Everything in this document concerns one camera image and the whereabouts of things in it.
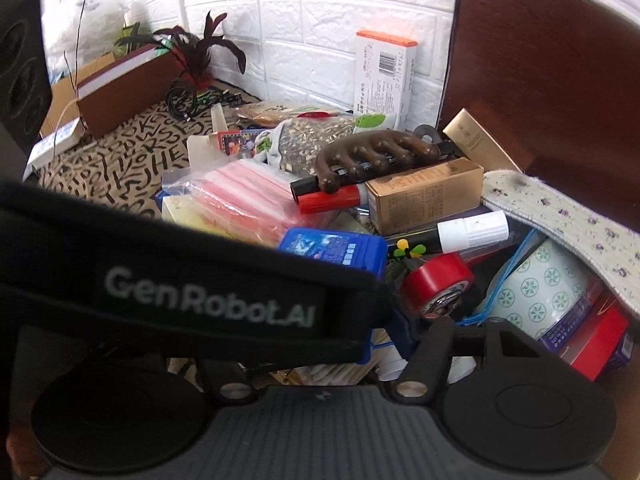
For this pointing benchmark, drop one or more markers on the colourful card packet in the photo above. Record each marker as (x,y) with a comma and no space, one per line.
(240,142)

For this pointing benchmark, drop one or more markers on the brown wooden massager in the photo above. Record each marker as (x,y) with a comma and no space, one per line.
(380,152)

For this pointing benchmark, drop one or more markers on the grey floral insole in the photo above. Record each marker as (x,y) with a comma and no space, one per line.
(565,215)

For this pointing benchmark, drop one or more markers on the bag of seeds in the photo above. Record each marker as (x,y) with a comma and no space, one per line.
(310,135)

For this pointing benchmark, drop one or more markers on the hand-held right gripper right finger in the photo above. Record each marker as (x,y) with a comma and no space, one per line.
(432,350)

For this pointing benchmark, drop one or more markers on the green leaf printed packet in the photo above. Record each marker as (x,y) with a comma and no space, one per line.
(372,122)

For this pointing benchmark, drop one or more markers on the red tape roll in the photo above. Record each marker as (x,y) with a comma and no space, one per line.
(435,277)

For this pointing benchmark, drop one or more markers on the dark red feather bunch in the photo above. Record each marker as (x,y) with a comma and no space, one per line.
(200,52)

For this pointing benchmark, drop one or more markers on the bag of pink packets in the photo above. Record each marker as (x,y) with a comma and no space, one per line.
(240,197)

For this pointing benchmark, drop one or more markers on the white plastic bag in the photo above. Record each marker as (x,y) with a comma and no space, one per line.
(95,15)

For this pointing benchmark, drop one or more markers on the black marker with white cap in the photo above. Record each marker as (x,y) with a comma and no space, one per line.
(470,230)

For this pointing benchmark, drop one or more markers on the yellow green barcode box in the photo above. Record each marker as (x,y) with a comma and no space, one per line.
(182,212)

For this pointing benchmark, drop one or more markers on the pale green patterned tape roll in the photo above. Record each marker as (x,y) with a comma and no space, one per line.
(540,285)

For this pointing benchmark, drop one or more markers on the black speaker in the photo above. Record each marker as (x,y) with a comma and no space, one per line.
(22,70)

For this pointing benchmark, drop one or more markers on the dark brown wooden board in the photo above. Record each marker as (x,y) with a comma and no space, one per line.
(545,85)

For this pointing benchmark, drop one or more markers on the gold brown carton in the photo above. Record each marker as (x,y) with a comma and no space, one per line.
(425,195)

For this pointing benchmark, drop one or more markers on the white power strip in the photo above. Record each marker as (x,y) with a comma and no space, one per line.
(55,142)

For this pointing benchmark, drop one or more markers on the brown snack packet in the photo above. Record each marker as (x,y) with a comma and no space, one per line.
(265,112)

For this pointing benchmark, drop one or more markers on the red tube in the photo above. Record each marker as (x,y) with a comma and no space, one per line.
(327,200)

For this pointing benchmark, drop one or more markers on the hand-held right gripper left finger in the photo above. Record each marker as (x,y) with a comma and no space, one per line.
(220,374)

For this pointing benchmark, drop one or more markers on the red box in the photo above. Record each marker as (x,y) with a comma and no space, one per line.
(600,345)

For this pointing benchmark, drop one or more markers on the white box with orange top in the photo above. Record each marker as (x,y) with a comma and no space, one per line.
(382,80)

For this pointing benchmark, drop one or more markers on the slim gold box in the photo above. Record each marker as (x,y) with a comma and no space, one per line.
(480,140)

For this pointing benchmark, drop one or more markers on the open cardboard box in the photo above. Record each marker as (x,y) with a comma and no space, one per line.
(67,90)

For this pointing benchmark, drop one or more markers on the person's left hand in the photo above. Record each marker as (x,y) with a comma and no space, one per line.
(22,445)

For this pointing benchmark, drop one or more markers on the pale wooden pieces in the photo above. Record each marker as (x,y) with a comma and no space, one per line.
(325,375)

